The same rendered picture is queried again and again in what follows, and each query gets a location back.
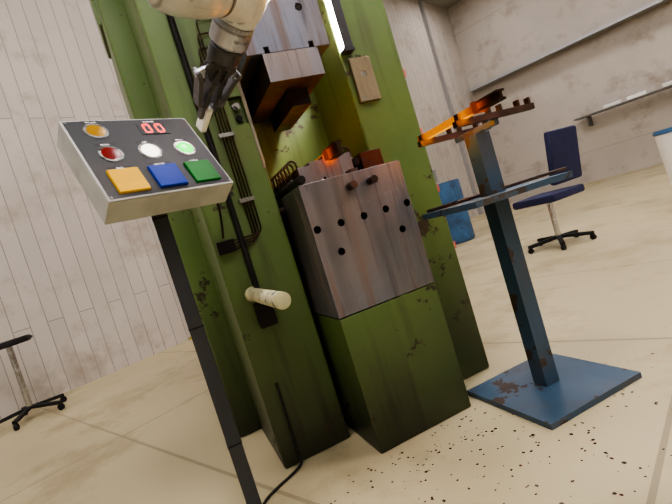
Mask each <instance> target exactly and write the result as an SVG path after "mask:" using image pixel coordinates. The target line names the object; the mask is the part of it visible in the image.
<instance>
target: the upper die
mask: <svg viewBox="0 0 672 504"><path fill-rule="evenodd" d="M324 74H325V71H324V67H323V64H322V61H321V57H320V54H319V51H318V47H310V48H303V49H296V50H289V51H282V52H275V53H268V54H262V56H261V58H260V61H259V63H258V66H257V68H256V71H255V73H254V76H253V78H252V81H251V83H250V86H249V88H248V91H247V93H246V96H245V100H246V103H247V106H248V109H249V112H250V116H251V119H252V122H253V124H254V123H259V122H264V121H269V120H270V119H271V117H272V116H273V114H274V112H275V111H276V109H277V108H278V106H279V104H280V103H281V101H282V99H283V98H284V96H285V95H286V93H287V91H289V90H294V89H300V88H306V87H307V89H308V93H309V94H310V93H311V92H312V90H313V89H314V88H315V86H316V85H317V84H318V82H319V81H320V80H321V78H322V77H323V76H324Z"/></svg>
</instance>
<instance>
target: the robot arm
mask: <svg viewBox="0 0 672 504"><path fill-rule="evenodd" d="M147 1H148V2H149V4H150V5H151V6H152V7H153V8H155V9H156V10H158V11H160V12H162V13H164V14H167V15H170V16H174V17H178V18H185V19H199V20H203V19H212V18H213V19H212V22H211V26H210V30H209V37H210V38H211V39H210V42H209V45H208V49H207V59H206V60H205V61H204V63H203V66H202V67H200V68H198V69H197V68H196V67H193V68H192V72H193V74H194V93H193V101H194V103H195V104H196V105H197V106H198V108H199V109H198V112H197V117H198V119H197V122H196V127H197V128H198V129H199V130H200V132H201V133H203V132H206V130H207V127H208V124H209V121H210V119H212V118H213V115H214V112H217V111H218V109H217V108H218V107H220V108H222V107H223V106H224V105H225V103H226V101H227V100H228V98H229V96H230V95H231V93H232V91H233V89H234V88H235V86H236V84H237V83H238V82H239V81H240V80H241V79H242V75H241V74H240V73H239V72H238V71H237V67H238V66H239V63H240V60H241V57H242V54H243V53H245V52H246V51H247V50H248V47H249V44H250V41H251V38H252V35H253V34H254V30H255V28H256V25H257V24H258V22H259V21H260V20H261V18H262V16H263V14H264V12H265V10H266V7H267V5H268V2H269V0H147ZM205 73H206V76H204V75H205ZM203 78H205V80H206V81H205V84H204V79H203ZM220 100H221V101H220Z"/></svg>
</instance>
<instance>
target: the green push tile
mask: <svg viewBox="0 0 672 504"><path fill-rule="evenodd" d="M183 165H184V166H185V167H186V169H187V170H188V172H189V173H190V174H191V176H192V177H193V178H194V180H195V181H196V182H197V183H201V182H207V181H214V180H221V176H220V175H219V174H218V172H217V171H216V170H215V168H214V167H213V166H212V164H211V163H210V162H209V160H208V159H206V160H196V161H187V162H184V163H183Z"/></svg>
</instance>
